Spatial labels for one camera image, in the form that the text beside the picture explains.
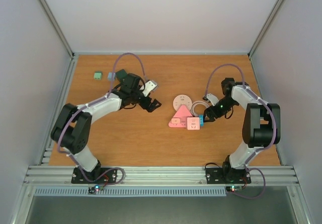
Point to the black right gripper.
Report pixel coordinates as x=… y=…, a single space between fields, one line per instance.
x=210 y=112

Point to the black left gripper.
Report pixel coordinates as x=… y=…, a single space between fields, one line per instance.
x=152 y=107

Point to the dark green cube socket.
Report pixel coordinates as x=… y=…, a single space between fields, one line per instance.
x=121 y=75

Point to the light blue plug adapter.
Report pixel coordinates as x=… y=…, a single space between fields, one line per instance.
x=111 y=76

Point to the light green plug adapter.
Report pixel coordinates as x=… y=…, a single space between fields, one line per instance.
x=98 y=75

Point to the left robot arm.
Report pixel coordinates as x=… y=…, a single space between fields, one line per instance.
x=72 y=128

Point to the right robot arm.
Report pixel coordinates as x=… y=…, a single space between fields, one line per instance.
x=261 y=127

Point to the cyan blue plug adapter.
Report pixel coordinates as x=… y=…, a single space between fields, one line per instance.
x=201 y=119

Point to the pink cube socket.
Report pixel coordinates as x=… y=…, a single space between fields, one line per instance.
x=193 y=123

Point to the pink small plug adapter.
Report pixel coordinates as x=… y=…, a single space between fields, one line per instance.
x=175 y=121

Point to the pink round socket base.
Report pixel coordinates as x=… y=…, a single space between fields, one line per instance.
x=180 y=100

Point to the pink triangular power strip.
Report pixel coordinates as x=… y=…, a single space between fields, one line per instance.
x=183 y=113

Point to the right controller board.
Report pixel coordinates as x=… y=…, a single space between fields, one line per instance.
x=234 y=188

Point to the controller board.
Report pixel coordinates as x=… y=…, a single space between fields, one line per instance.
x=95 y=189
x=234 y=188

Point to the left controller board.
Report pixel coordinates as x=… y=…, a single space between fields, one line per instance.
x=95 y=189

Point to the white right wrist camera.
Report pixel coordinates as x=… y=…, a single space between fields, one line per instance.
x=211 y=99

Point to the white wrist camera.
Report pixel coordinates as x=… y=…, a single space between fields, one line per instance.
x=148 y=87
x=211 y=99

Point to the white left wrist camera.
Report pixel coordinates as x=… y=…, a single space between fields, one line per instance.
x=148 y=87

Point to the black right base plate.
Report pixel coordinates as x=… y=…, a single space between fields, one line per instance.
x=213 y=176

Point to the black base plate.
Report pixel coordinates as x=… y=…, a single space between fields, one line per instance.
x=213 y=176
x=99 y=175

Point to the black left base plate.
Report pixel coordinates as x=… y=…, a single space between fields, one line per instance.
x=99 y=175

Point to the aluminium front rail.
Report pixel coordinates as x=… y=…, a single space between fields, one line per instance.
x=156 y=176

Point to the grey slotted cable duct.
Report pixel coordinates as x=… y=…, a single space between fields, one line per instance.
x=118 y=191

